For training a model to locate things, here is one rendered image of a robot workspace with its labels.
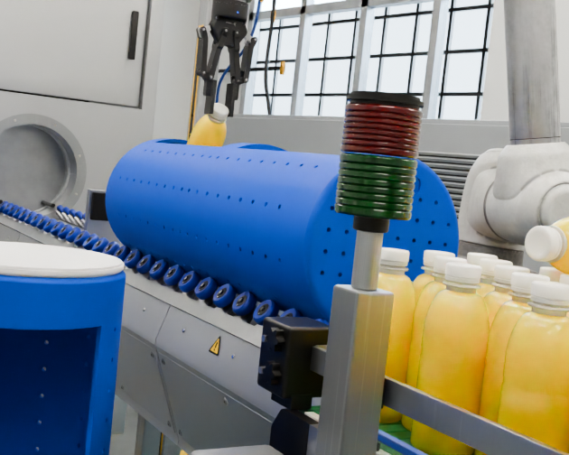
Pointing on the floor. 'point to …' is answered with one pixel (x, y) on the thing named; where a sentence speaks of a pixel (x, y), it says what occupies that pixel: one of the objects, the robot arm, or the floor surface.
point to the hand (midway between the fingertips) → (219, 99)
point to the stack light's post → (354, 371)
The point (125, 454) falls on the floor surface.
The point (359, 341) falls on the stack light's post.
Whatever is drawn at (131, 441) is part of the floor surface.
